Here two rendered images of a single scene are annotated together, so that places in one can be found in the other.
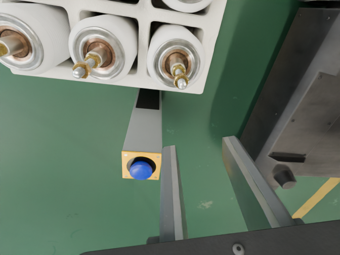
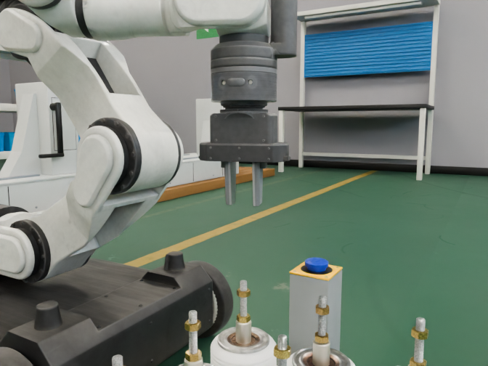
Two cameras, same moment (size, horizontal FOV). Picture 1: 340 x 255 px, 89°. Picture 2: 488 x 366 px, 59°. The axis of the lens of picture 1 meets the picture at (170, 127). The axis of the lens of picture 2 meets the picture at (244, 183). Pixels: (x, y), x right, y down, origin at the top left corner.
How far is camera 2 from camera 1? 51 cm
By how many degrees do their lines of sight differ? 49
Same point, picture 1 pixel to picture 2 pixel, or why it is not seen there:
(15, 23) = not seen: outside the picture
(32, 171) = not seen: outside the picture
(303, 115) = (128, 306)
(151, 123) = (301, 326)
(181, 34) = (226, 354)
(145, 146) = (305, 284)
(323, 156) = (119, 279)
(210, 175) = (261, 316)
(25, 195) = not seen: outside the picture
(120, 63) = (302, 352)
